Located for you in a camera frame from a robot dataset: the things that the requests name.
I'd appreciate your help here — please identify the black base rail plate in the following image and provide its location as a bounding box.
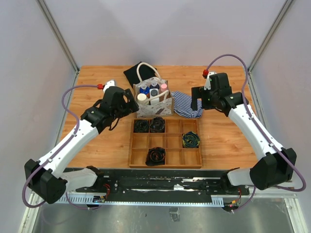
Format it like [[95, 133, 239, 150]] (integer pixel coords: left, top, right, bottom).
[[76, 168, 250, 202]]

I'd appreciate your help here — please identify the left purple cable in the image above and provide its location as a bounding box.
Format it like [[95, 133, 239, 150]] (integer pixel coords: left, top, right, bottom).
[[22, 84, 103, 210]]

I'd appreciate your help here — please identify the orange bottle dark cap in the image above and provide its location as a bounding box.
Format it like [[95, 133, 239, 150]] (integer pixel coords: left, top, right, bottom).
[[150, 82, 159, 89]]

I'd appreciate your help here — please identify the wooden compartment tray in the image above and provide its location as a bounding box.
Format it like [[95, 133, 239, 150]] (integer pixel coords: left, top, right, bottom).
[[128, 118, 203, 169]]

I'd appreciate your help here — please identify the printed canvas tote bag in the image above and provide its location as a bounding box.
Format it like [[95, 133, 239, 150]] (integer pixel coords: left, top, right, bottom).
[[133, 62, 174, 118]]

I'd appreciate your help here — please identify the grey slotted cable duct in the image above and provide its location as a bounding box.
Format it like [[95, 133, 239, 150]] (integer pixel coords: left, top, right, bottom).
[[69, 194, 225, 207]]

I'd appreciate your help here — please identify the clear bottle pink cap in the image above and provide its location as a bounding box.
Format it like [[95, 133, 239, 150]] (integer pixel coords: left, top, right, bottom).
[[159, 83, 168, 93]]

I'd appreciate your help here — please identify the blue cap bottle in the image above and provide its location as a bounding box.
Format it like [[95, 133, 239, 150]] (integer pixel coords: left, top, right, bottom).
[[139, 84, 150, 95]]

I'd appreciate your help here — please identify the white bottle grey cap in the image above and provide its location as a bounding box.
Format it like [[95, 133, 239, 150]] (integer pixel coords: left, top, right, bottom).
[[150, 89, 159, 105]]

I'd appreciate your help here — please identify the purple cable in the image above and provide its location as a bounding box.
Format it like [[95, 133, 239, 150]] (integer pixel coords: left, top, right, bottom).
[[22, 84, 103, 210], [207, 53, 306, 212]]

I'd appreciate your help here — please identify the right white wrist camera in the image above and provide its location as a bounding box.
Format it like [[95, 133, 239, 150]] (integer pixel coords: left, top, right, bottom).
[[203, 69, 217, 90]]

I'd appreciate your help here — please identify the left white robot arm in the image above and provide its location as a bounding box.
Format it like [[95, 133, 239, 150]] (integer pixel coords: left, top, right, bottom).
[[22, 84, 139, 207]]

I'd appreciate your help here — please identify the black folded cloth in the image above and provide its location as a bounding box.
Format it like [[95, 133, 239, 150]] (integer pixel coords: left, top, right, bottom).
[[123, 62, 156, 87]]

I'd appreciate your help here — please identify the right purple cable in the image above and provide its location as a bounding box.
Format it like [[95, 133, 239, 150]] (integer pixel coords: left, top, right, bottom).
[[207, 53, 306, 212]]

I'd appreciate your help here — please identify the cream bottle white cap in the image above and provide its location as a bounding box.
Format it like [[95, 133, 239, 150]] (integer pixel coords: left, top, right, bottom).
[[137, 93, 148, 105]]

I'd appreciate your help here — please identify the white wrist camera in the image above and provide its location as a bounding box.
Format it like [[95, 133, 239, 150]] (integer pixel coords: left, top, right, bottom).
[[97, 80, 116, 92], [203, 69, 217, 90]]

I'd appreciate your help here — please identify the blue striped folded cloth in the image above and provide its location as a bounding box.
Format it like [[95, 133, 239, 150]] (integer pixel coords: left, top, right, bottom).
[[171, 91, 203, 118]]

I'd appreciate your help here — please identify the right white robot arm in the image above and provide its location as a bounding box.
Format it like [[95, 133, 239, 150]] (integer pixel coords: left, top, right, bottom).
[[191, 70, 297, 194]]

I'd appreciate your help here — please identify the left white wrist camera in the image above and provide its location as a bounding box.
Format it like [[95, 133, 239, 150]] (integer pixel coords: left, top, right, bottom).
[[97, 80, 116, 92]]

